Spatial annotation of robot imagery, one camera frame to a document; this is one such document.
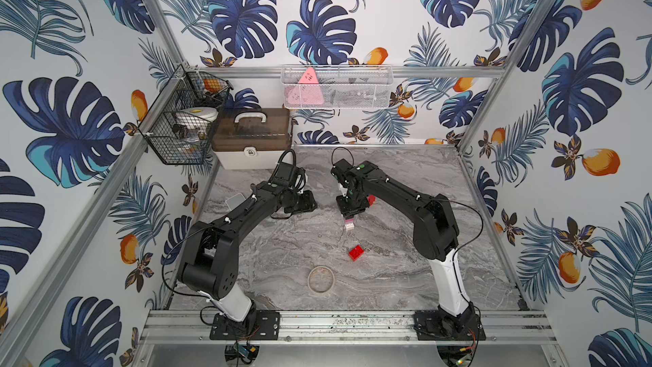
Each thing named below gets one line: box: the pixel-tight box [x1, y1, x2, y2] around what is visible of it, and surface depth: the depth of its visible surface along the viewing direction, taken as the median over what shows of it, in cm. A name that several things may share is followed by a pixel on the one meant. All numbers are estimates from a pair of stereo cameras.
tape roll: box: [307, 265, 336, 294], surface depth 85 cm
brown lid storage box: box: [211, 107, 293, 170], surface depth 105 cm
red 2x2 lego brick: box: [348, 244, 366, 262], surface depth 90 cm
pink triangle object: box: [283, 67, 325, 106], surface depth 92 cm
